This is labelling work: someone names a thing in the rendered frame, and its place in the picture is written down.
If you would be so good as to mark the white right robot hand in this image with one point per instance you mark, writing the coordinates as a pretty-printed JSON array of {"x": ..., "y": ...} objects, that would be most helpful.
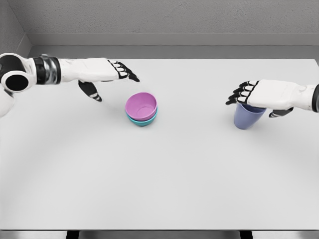
[{"x": 269, "y": 93}]

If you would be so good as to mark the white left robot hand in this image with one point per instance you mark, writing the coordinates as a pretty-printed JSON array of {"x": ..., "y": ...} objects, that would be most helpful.
[{"x": 99, "y": 69}]

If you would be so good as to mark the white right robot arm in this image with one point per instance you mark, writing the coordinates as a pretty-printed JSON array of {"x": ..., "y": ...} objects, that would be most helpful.
[{"x": 310, "y": 97}]

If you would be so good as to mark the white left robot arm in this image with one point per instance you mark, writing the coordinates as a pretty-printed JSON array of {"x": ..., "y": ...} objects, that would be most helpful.
[{"x": 45, "y": 68}]

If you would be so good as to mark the blue cup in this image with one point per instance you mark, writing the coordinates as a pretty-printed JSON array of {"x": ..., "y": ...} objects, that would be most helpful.
[{"x": 245, "y": 117}]

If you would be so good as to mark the pink bowl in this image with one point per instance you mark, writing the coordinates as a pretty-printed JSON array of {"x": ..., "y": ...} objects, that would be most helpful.
[{"x": 141, "y": 105}]

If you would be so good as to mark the teal bowl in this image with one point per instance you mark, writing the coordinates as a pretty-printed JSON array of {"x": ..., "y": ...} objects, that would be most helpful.
[{"x": 143, "y": 122}]

